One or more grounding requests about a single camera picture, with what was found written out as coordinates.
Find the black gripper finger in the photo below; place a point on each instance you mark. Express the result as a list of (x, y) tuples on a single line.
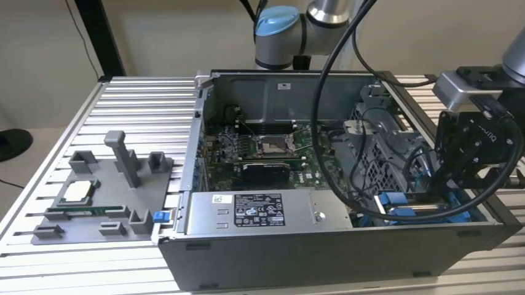
[(447, 175), (473, 178)]

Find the hard disk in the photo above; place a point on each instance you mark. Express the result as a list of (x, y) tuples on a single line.
[(414, 210)]

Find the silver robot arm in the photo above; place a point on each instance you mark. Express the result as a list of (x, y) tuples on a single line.
[(274, 49)]

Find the disk bay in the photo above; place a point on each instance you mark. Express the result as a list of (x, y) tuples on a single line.
[(476, 212)]

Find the metal drive cage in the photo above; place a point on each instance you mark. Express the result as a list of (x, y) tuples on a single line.
[(381, 153)]

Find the green motherboard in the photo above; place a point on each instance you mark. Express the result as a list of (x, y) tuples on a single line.
[(304, 175)]

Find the CPU socket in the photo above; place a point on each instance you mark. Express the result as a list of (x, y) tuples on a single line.
[(273, 147)]

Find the black graphics card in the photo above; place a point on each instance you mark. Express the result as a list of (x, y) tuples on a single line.
[(266, 176)]

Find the dark grey PC case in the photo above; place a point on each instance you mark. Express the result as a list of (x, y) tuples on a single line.
[(288, 261)]

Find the small black block under joint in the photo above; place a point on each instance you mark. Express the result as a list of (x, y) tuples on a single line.
[(301, 62)]

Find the silver power supply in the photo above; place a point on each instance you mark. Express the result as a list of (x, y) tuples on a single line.
[(205, 215)]

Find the blue case latch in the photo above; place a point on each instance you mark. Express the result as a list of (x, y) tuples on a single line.
[(161, 216)]

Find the grey parts rack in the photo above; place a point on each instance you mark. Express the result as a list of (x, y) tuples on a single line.
[(107, 190)]

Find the green RAM stick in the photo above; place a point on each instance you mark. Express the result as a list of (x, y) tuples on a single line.
[(97, 211)]

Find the silver CPU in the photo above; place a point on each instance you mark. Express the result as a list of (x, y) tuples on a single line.
[(76, 191)]

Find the black round stand base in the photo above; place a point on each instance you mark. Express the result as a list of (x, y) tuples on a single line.
[(14, 143)]

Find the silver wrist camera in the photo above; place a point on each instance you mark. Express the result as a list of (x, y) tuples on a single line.
[(455, 89)]

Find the black upright post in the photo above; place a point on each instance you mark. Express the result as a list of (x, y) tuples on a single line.
[(107, 46)]

